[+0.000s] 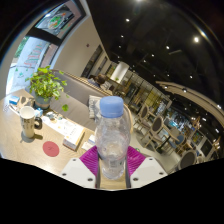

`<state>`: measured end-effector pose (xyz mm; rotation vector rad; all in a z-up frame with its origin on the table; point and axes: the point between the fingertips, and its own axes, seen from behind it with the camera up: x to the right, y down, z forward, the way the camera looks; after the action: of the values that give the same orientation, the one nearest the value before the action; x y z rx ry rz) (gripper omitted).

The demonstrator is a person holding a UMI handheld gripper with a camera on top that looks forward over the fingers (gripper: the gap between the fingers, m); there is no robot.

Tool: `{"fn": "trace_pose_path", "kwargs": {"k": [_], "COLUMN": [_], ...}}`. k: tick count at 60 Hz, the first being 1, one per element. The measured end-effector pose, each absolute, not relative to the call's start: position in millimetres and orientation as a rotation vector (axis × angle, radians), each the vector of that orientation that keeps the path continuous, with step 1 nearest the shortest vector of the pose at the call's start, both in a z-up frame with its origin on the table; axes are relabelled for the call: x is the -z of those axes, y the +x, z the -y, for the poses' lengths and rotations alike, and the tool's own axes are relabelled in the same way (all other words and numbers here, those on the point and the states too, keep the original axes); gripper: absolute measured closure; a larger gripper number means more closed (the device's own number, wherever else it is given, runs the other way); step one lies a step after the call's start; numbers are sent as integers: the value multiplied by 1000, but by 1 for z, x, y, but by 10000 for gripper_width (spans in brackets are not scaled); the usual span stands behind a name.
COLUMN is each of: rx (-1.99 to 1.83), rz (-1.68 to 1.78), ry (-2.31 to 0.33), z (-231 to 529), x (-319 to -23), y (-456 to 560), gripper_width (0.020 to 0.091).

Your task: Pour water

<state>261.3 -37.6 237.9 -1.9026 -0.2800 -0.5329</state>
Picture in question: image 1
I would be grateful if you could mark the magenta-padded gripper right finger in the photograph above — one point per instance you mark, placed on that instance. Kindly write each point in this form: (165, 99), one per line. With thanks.
(145, 168)

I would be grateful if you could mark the blue and white card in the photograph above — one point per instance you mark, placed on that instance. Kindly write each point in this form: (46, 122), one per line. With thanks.
(91, 139)

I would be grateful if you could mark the person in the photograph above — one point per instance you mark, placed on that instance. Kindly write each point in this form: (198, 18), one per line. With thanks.
(100, 81)

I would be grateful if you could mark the group of wooden chairs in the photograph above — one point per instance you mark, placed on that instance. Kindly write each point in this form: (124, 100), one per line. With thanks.
(156, 128)

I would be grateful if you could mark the group of ceiling lights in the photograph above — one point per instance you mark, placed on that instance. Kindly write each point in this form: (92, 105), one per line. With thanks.
(196, 39)

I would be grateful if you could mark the white leaflet with orange edge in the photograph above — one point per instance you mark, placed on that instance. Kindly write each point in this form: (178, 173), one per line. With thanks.
(74, 130)

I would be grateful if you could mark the large decorated window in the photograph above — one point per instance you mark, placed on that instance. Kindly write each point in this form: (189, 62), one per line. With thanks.
(36, 55)

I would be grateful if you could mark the small blue white carton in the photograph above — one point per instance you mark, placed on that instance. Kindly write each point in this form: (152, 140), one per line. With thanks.
(38, 112)

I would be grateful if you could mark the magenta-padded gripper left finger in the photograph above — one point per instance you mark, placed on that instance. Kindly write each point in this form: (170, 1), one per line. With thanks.
(80, 168)

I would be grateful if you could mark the green potted plant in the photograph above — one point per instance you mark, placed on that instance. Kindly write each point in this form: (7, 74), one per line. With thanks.
(45, 85)

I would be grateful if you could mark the clear bottle with blue cap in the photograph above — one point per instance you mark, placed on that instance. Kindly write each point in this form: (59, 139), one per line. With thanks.
(112, 140)

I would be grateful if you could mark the small blue box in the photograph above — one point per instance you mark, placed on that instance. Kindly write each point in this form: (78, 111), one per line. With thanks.
(13, 100)

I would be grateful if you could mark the flat round red coaster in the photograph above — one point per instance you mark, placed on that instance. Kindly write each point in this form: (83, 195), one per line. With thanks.
(51, 148)

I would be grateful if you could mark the white printed leaflet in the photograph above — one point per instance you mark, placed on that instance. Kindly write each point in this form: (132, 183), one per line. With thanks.
(56, 123)

